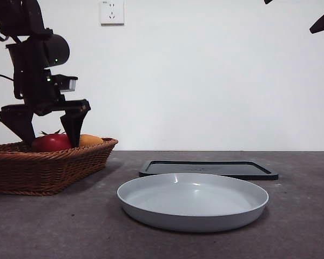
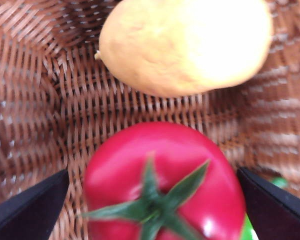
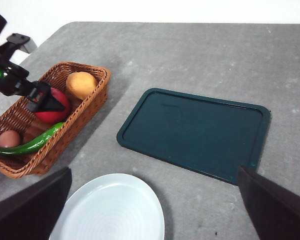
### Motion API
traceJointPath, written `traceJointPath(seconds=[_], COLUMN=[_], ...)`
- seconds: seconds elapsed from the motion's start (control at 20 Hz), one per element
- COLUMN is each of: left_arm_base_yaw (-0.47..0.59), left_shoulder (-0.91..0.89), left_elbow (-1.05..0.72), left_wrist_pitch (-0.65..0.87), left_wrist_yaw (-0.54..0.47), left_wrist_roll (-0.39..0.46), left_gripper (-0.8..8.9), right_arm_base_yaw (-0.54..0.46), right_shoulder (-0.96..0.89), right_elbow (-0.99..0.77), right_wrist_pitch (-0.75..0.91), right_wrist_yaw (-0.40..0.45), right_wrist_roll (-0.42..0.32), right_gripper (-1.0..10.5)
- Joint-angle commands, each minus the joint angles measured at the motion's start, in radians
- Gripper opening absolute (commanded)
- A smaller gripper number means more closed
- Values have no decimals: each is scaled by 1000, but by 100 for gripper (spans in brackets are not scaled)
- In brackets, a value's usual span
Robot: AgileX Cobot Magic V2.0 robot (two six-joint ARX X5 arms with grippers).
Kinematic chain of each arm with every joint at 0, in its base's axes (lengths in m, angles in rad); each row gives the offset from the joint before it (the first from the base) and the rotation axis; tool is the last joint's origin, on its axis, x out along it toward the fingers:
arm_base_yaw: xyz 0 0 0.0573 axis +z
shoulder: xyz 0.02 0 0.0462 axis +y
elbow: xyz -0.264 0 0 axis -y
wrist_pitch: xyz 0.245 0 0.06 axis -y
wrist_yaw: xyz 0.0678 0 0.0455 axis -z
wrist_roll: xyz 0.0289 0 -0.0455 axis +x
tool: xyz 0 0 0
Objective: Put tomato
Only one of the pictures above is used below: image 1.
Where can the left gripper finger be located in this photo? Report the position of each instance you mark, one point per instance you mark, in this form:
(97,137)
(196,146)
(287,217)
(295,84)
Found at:
(19,121)
(75,126)

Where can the red tomato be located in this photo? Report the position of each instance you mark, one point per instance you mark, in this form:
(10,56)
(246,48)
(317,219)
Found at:
(52,143)

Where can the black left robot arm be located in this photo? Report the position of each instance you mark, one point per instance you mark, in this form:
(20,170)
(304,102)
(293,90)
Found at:
(24,16)

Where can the orange bread roll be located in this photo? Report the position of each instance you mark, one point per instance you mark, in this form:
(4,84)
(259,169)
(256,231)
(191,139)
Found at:
(90,140)

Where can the brown wicker basket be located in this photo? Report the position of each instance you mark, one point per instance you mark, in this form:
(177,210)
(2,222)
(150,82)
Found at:
(43,172)

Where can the grey round plate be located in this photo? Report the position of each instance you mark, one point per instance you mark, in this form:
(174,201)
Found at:
(193,199)

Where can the black rectangular tray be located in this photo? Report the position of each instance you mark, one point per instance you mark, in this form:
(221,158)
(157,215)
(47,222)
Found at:
(232,168)

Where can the left arm grey camera box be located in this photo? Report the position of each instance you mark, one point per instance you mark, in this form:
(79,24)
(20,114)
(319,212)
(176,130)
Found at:
(68,83)

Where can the white wall socket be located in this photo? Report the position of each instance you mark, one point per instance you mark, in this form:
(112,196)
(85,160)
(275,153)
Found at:
(112,13)

